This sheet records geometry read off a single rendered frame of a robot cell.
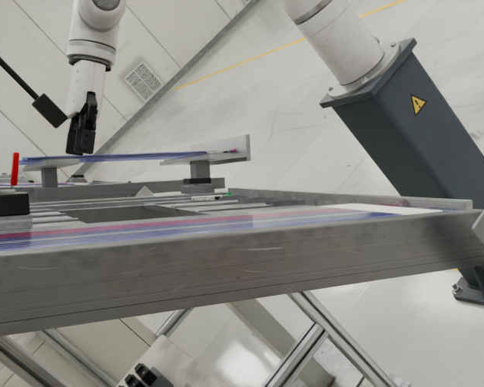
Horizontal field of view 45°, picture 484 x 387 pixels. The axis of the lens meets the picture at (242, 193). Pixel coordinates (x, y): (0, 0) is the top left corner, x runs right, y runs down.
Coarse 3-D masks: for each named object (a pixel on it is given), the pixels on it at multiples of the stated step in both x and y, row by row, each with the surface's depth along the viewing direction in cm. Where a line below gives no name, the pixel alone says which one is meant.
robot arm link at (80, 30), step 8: (72, 16) 102; (80, 16) 99; (72, 24) 102; (80, 24) 100; (72, 32) 101; (80, 32) 100; (88, 32) 100; (96, 32) 100; (104, 32) 101; (112, 32) 102; (72, 40) 101; (88, 40) 100; (96, 40) 101; (104, 40) 101; (112, 40) 103
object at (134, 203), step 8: (120, 200) 108; (128, 200) 107; (136, 200) 108; (144, 200) 109; (152, 200) 109; (160, 200) 110; (168, 200) 111; (176, 200) 111; (184, 200) 112; (192, 200) 113; (32, 208) 100; (40, 208) 101; (48, 208) 101; (56, 208) 102; (64, 208) 102; (72, 208) 103; (80, 208) 104; (88, 208) 104; (96, 208) 105
